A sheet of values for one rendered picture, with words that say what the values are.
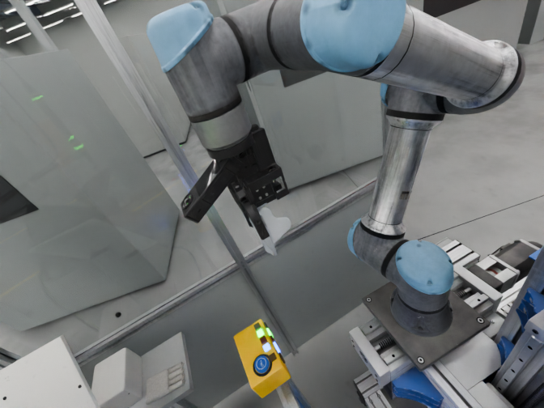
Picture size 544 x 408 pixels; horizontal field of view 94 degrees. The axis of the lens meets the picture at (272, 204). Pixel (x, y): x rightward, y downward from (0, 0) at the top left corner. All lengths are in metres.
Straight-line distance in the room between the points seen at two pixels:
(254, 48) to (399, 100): 0.37
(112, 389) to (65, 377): 0.37
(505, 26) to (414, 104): 3.89
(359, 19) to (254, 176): 0.24
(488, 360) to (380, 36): 0.85
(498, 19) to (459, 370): 3.96
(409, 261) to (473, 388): 0.37
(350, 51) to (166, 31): 0.19
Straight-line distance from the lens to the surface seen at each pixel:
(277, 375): 0.83
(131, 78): 0.82
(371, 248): 0.73
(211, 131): 0.34
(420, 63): 0.35
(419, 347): 0.83
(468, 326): 0.88
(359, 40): 0.24
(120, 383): 1.21
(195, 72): 0.33
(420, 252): 0.70
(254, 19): 0.35
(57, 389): 0.88
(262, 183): 0.39
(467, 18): 4.11
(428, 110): 0.63
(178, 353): 1.25
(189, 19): 0.33
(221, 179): 0.37
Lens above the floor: 1.81
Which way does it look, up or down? 36 degrees down
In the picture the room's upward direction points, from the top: 21 degrees counter-clockwise
